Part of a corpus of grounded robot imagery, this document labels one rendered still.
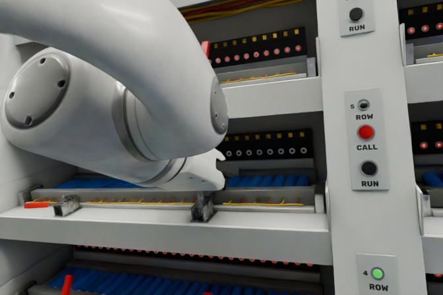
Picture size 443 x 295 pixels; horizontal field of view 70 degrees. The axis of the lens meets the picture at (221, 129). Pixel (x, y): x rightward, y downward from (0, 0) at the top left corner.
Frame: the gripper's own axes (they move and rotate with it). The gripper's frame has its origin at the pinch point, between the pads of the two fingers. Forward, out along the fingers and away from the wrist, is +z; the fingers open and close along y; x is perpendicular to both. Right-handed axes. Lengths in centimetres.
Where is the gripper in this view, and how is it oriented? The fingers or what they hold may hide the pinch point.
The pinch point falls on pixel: (209, 178)
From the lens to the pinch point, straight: 50.7
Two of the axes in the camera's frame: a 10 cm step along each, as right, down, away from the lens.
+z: 3.6, 3.4, 8.7
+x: 0.6, -9.4, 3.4
